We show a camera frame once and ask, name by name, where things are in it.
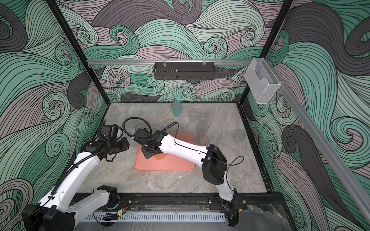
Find orange translucent cup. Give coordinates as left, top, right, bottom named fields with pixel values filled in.
left=154, top=153, right=165, bottom=160

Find pink plastic tray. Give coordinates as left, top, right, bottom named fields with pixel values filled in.
left=135, top=145, right=196, bottom=171

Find green translucent cup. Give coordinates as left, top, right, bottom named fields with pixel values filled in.
left=171, top=101, right=182, bottom=117

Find pink translucent cup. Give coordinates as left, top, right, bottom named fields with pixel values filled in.
left=198, top=135, right=210, bottom=146

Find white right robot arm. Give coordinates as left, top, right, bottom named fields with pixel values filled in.
left=122, top=116, right=241, bottom=203

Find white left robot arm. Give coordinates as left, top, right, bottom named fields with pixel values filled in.
left=21, top=122, right=130, bottom=231

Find clear glass middle left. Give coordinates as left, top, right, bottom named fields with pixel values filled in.
left=135, top=123, right=151, bottom=137

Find clear glass right middle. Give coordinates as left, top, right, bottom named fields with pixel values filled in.
left=197, top=122, right=209, bottom=136

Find grey translucent cup right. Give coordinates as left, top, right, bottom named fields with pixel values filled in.
left=232, top=130, right=247, bottom=143

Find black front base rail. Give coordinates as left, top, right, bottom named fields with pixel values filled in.
left=117, top=192, right=284, bottom=206

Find black perforated wall shelf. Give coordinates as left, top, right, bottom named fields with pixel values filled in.
left=153, top=61, right=216, bottom=82

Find white slotted cable duct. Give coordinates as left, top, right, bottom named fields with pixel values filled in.
left=82, top=212, right=226, bottom=223

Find aluminium back wall rail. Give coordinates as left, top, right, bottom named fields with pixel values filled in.
left=86, top=59, right=252, bottom=67

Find aluminium wall rail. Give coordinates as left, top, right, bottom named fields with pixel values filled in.
left=265, top=60, right=370, bottom=221
left=86, top=59, right=252, bottom=67

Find clear acrylic wall holder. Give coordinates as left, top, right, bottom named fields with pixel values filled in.
left=244, top=58, right=281, bottom=105

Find aluminium right wall rail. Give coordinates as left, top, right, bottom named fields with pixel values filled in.
left=265, top=60, right=370, bottom=221

